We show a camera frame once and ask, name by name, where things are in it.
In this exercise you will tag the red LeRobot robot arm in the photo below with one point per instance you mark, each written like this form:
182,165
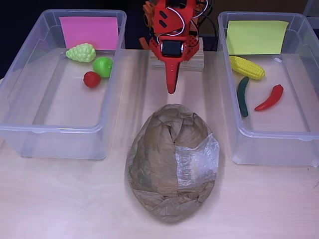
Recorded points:
172,17

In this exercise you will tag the light green toy grapes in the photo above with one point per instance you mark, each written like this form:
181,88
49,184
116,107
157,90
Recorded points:
81,53

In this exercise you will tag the red toy chili pepper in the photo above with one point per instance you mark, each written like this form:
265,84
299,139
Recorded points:
271,98

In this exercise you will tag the small white label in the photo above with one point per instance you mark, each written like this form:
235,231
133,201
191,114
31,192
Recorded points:
277,59

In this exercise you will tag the red toy tomato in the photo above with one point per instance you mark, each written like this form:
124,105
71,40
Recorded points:
91,79

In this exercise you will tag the yellow toy corn cob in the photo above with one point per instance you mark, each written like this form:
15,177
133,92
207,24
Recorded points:
246,67

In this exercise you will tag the clear plastic bin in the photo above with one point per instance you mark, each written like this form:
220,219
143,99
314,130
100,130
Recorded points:
269,129
62,112

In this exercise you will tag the wooden base block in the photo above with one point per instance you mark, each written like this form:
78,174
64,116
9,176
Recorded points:
197,62

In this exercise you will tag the pink sticky note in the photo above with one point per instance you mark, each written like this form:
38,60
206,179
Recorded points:
89,33

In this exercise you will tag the dark green toy cucumber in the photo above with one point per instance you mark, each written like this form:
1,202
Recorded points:
242,97

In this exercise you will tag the crumpled brown paper bag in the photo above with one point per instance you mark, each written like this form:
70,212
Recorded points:
154,174

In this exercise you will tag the yellow sticky note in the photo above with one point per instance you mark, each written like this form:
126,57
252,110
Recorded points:
256,37

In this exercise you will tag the green toy apple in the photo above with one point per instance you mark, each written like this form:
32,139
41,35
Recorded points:
102,66

